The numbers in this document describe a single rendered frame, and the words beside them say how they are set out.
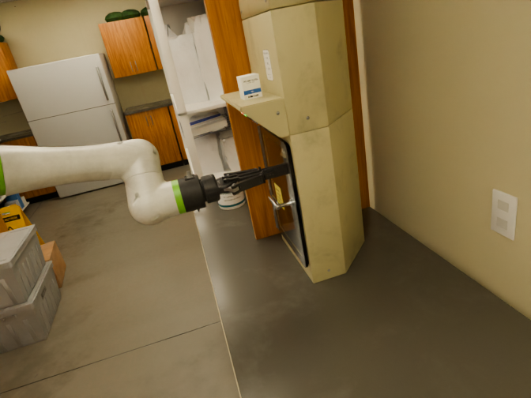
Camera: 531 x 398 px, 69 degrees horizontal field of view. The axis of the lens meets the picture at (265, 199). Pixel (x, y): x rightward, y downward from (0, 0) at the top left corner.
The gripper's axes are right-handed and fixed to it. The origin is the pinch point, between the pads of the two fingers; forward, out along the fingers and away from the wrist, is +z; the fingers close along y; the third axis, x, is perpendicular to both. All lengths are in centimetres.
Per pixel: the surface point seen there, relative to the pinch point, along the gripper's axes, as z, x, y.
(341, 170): 19.7, 4.9, -0.7
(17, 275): -144, 79, 153
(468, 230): 48, 25, -19
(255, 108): -2.9, -18.9, -4.6
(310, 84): 12.2, -21.6, -4.6
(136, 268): -87, 131, 216
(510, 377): 28, 37, -54
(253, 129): 2.8, -5.6, 32.4
